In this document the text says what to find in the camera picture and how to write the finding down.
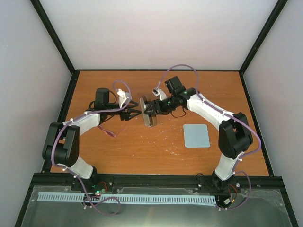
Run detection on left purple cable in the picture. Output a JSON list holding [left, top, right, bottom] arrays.
[[52, 80, 132, 216]]

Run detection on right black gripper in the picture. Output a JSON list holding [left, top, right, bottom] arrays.
[[144, 95, 177, 115]]

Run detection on black enclosure frame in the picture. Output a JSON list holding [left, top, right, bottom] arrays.
[[14, 0, 299, 227]]

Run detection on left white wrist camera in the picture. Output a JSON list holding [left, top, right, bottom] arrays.
[[116, 89, 131, 109]]

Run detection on light blue slotted cable duct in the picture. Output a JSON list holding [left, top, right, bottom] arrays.
[[37, 192, 216, 206]]

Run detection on light blue cleaning cloth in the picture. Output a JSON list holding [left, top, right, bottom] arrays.
[[183, 124, 210, 148]]

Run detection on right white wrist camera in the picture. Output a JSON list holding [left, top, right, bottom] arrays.
[[152, 88, 167, 101]]

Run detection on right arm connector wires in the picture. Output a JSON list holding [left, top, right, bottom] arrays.
[[222, 184, 238, 206]]

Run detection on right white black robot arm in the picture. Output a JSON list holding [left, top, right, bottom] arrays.
[[139, 76, 253, 191]]

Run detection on plaid brown glasses case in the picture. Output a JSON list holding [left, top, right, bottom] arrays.
[[139, 96, 157, 127]]

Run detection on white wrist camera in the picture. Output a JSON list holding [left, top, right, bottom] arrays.
[[152, 88, 167, 101], [116, 89, 131, 109]]

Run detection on pink transparent sunglasses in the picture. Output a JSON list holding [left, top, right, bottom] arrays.
[[98, 125, 127, 138]]

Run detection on black aluminium mounting rail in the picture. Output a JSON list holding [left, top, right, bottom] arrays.
[[30, 173, 284, 193]]

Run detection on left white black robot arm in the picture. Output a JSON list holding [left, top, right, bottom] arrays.
[[42, 88, 141, 191]]

